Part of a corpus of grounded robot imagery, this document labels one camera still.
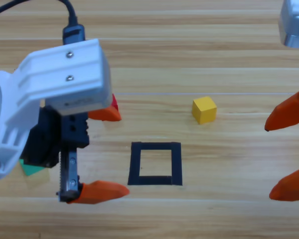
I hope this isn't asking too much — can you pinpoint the yellow wooden block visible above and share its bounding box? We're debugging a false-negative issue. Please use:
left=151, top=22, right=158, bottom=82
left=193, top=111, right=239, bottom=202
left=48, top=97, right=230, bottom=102
left=191, top=96, right=218, bottom=125

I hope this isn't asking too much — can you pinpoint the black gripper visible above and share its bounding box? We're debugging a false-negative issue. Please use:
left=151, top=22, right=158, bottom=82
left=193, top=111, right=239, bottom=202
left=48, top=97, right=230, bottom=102
left=22, top=106, right=130, bottom=205

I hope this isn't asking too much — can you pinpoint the green wooden block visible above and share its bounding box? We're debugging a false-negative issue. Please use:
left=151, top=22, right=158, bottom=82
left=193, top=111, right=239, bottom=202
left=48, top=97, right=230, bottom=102
left=19, top=159, right=45, bottom=177

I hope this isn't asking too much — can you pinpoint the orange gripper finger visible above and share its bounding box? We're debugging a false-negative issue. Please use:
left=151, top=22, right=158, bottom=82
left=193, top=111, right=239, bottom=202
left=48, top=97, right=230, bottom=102
left=264, top=84, right=299, bottom=132
left=269, top=166, right=299, bottom=202

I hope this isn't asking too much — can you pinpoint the black tape square outline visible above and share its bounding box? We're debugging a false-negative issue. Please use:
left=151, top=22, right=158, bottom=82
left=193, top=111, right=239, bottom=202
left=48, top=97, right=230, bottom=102
left=127, top=141, right=183, bottom=187

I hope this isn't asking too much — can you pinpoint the red wooden block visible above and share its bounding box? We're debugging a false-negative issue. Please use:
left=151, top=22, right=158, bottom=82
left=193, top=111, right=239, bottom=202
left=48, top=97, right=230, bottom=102
left=111, top=94, right=120, bottom=112

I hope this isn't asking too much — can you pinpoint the black camera cable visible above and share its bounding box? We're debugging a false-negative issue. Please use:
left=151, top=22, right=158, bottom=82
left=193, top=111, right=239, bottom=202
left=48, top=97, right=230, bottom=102
left=0, top=0, right=87, bottom=47

